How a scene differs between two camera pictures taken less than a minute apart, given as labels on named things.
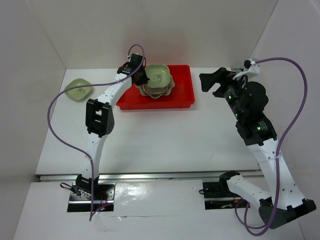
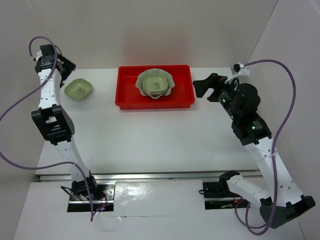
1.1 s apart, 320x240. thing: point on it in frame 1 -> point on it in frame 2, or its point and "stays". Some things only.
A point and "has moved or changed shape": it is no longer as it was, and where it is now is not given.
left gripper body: (142, 78) -> (68, 67)
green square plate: (79, 93) stays
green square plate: (159, 75) has moved or changed shape
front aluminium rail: (143, 177) stays
